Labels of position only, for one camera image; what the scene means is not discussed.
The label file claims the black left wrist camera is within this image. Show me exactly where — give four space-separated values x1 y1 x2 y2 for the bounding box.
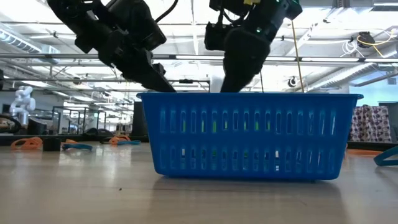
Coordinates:
105 0 167 52

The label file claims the blue plastic basket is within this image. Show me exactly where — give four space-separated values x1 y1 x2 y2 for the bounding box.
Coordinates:
136 92 364 182

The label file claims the long ceiling light bar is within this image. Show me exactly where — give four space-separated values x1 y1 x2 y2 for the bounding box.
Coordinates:
167 55 224 61

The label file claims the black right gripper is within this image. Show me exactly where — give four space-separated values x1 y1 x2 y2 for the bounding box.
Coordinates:
220 28 271 93

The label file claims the black background rig frame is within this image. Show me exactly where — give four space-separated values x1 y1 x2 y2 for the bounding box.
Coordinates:
174 79 211 93

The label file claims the white robot figure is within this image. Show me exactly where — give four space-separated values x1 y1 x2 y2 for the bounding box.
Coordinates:
8 86 37 126

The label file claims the floral patterned cloth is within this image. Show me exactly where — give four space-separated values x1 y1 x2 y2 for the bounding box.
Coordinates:
351 105 392 143

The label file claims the black background box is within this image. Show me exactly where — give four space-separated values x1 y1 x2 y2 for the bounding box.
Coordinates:
27 117 47 135

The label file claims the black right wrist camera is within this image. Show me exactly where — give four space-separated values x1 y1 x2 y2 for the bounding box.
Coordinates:
204 21 233 51

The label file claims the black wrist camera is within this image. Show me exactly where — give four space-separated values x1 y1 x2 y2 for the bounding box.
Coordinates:
204 21 233 51
105 0 167 52

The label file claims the blue rubber band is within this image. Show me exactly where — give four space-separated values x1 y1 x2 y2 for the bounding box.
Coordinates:
61 143 94 152
373 145 398 167

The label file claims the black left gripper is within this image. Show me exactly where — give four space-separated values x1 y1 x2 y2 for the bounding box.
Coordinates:
98 30 177 93

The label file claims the black upright panel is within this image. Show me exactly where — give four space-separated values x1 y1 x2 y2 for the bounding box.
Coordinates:
132 101 149 138

